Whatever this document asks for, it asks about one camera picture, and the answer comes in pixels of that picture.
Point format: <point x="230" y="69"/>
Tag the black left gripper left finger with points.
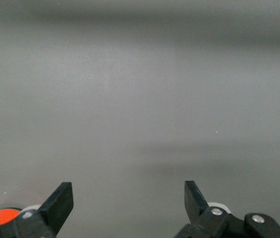
<point x="55" y="208"/>

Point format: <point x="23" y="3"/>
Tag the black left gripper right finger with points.
<point x="194" y="200"/>

